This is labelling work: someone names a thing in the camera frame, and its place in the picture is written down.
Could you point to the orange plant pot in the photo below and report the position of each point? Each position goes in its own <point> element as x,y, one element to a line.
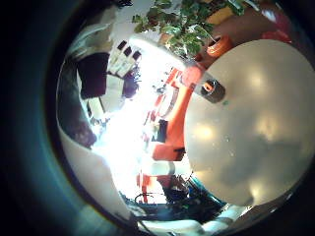
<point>220,45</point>

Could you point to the dark cylindrical vase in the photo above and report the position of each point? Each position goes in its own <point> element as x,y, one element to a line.
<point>215,91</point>

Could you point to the green leafy plant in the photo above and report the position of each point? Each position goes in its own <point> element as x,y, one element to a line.
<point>183,29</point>

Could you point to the red chair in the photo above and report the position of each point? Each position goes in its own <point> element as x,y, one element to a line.
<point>279,29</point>

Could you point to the orange red furniture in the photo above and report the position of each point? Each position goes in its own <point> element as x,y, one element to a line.
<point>172,131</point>

